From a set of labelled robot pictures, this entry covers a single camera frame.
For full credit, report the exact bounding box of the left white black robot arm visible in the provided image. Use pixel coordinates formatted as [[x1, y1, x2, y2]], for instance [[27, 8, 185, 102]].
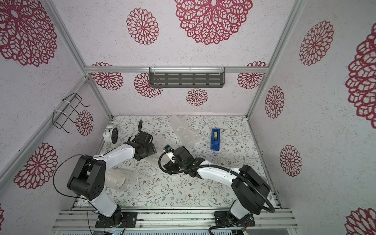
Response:
[[67, 131, 156, 217]]

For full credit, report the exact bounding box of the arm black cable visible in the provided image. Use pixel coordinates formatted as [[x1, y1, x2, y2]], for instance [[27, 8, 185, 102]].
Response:
[[158, 150, 276, 235], [52, 119, 143, 200]]

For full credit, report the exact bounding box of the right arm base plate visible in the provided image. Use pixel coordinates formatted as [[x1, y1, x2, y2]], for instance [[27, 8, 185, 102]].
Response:
[[214, 211, 256, 228]]

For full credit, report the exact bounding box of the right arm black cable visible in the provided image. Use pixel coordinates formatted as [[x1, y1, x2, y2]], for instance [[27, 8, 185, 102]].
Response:
[[158, 150, 276, 235]]

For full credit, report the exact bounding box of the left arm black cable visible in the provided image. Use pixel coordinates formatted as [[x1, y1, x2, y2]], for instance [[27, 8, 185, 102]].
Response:
[[52, 119, 143, 200]]

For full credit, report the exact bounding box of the blue tape dispenser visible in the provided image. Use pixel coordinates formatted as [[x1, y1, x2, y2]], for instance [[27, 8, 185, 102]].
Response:
[[210, 128, 220, 151]]

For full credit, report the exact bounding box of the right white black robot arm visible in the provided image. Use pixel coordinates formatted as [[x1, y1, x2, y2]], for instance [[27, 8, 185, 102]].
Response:
[[158, 146, 276, 220]]

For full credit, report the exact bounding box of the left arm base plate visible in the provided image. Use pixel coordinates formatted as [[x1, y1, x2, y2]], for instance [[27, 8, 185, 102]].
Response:
[[95, 212, 138, 229]]

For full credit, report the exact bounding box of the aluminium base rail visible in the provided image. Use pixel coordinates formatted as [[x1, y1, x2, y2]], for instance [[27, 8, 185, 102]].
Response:
[[52, 208, 299, 232]]

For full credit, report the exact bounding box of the black wire wall basket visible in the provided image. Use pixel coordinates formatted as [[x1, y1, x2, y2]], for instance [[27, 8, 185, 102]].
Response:
[[51, 93, 89, 134]]

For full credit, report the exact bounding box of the grey slotted wall shelf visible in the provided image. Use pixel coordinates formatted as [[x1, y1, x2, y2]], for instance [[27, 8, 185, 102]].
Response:
[[149, 67, 226, 88]]

